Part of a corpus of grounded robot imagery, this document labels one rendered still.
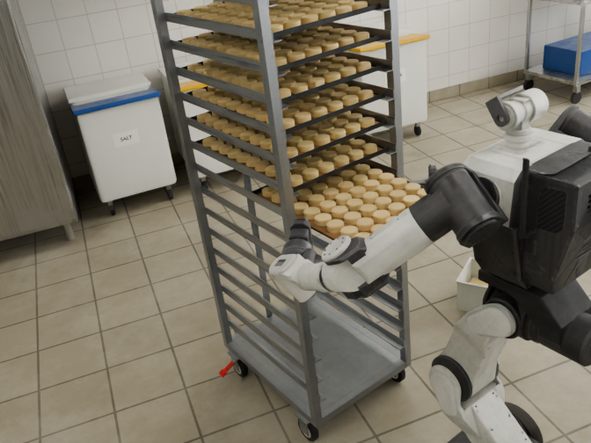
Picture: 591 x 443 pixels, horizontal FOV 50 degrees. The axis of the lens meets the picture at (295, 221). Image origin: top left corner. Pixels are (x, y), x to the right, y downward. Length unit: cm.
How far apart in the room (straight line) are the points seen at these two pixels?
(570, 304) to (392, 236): 48
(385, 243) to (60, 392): 204
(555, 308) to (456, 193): 41
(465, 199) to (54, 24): 377
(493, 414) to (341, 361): 81
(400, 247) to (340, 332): 145
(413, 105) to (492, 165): 347
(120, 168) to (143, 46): 97
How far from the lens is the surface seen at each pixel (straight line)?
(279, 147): 179
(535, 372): 281
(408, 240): 132
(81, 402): 298
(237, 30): 186
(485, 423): 197
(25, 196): 405
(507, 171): 139
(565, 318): 158
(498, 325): 164
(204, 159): 436
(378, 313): 255
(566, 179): 135
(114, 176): 430
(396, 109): 206
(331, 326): 278
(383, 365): 258
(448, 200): 131
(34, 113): 389
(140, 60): 480
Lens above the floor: 186
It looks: 28 degrees down
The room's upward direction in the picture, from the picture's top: 8 degrees counter-clockwise
